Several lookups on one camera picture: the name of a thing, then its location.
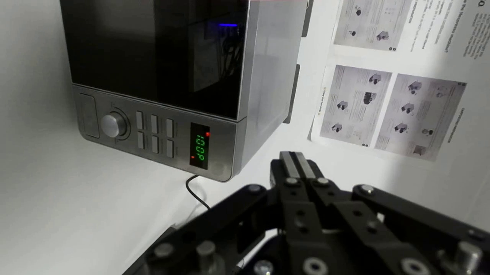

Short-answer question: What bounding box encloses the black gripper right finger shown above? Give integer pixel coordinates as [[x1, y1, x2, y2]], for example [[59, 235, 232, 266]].
[[292, 153, 423, 275]]

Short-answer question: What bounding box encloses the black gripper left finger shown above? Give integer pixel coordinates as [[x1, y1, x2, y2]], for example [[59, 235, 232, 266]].
[[270, 151, 327, 275]]

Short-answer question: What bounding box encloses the silver microwave oven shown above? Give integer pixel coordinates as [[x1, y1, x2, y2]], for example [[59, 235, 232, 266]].
[[59, 0, 307, 182]]

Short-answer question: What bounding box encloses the white instruction poster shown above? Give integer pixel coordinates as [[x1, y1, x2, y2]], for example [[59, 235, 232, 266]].
[[310, 0, 490, 160]]

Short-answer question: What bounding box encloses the black microwave power cord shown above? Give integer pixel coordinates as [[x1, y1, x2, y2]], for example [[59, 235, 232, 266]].
[[183, 173, 212, 212]]

